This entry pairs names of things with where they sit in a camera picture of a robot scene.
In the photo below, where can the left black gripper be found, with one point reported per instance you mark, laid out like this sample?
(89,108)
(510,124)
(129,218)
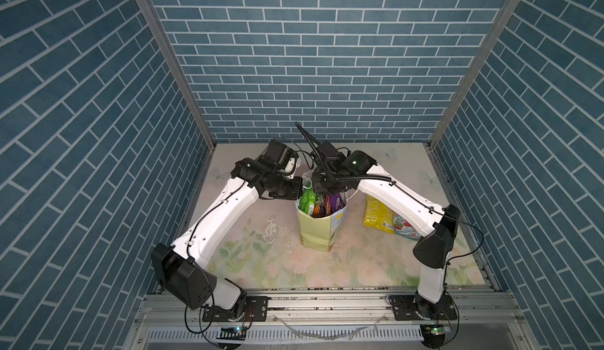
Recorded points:
(296,191)

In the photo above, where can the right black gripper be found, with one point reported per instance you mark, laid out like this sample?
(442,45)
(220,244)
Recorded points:
(316,186)

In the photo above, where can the floral paper gift bag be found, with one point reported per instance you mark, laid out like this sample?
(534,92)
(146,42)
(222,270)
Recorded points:
(320,234)

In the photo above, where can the yellow snack packet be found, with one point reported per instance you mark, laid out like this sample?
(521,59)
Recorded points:
(378,215)

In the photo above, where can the teal Fox's candy packet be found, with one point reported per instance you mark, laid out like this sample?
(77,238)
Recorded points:
(402,228)

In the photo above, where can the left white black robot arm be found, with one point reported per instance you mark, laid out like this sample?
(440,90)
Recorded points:
(182,267)

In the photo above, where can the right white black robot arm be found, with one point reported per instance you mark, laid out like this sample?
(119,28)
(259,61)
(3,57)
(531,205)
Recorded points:
(437,225)

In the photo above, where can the red snack packet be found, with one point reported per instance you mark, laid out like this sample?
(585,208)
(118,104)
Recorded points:
(322,207)

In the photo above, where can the purple Fox's candy packet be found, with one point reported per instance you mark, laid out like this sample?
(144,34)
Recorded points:
(337,202)

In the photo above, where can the bright green snack packet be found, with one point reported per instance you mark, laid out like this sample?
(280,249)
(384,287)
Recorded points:
(308,202)

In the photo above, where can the left controller board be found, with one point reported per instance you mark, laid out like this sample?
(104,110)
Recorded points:
(231,337)

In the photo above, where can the controller board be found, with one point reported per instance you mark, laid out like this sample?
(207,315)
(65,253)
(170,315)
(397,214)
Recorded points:
(231,337)
(434,336)

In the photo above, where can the right controller board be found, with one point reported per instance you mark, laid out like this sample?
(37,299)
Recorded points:
(434,336)

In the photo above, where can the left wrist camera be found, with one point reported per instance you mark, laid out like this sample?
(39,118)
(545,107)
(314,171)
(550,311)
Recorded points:
(279,158)

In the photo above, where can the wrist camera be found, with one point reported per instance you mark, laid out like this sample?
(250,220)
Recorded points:
(279,158)
(325,151)

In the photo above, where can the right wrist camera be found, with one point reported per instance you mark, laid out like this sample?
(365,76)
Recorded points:
(325,151)

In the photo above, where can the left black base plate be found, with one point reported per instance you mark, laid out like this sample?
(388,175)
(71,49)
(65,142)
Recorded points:
(248,308)

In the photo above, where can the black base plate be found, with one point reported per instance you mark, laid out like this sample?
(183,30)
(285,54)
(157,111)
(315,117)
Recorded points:
(248,308)
(408,307)

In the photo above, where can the aluminium mounting rail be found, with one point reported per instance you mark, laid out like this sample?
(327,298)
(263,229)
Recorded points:
(338,319)

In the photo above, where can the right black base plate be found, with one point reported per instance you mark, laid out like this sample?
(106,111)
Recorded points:
(408,307)

